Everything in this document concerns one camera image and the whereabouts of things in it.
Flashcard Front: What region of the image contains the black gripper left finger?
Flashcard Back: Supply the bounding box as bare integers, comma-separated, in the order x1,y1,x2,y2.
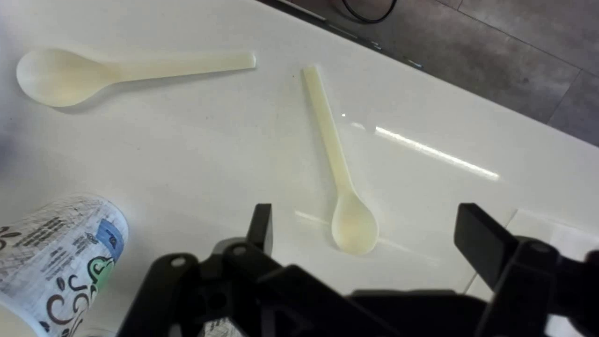
117,203,289,337

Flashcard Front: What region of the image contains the printed paper cup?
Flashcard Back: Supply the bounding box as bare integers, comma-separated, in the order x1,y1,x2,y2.
0,194,132,337

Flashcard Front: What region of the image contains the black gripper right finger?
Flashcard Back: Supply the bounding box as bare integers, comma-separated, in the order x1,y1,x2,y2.
454,201,599,337

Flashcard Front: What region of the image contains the slim cream plastic spoon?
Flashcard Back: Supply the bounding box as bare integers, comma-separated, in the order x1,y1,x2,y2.
300,62,383,257

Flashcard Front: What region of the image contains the large cream plastic spoon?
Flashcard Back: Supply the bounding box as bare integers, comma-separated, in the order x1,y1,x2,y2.
16,48,259,111

